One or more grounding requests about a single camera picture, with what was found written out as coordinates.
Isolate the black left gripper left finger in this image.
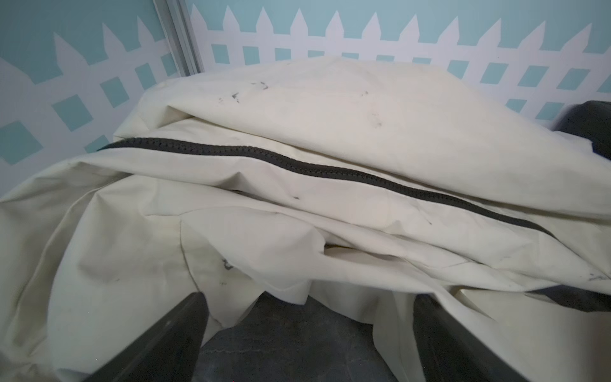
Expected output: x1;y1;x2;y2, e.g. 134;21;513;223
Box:
85;292;209;382

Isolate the black flat case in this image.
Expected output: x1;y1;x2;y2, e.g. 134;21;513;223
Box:
555;100;610;159

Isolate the cream beige jacket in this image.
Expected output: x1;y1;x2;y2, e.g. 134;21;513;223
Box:
1;57;610;381

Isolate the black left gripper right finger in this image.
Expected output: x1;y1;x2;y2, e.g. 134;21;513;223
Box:
413;294;525;382

